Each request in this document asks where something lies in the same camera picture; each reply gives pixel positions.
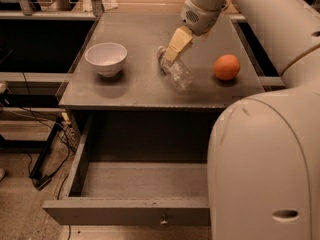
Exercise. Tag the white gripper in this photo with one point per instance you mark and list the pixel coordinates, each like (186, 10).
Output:
(201, 19)

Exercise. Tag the clear plastic water bottle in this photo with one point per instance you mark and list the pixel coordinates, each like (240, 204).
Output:
(175, 72)

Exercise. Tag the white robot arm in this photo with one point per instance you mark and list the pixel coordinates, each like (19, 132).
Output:
(263, 164)

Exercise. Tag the open grey top drawer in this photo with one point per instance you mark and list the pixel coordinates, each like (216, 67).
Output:
(135, 168)

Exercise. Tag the small metal drawer knob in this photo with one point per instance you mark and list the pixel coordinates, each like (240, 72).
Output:
(163, 221)

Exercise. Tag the orange fruit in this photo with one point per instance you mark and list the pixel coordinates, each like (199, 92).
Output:
(226, 67)

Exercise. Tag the white ceramic bowl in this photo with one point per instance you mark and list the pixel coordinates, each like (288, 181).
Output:
(106, 58)

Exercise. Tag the grey cabinet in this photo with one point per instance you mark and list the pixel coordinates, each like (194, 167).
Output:
(142, 85)

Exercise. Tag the black metal stand leg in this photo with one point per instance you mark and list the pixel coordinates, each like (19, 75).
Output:
(38, 179)

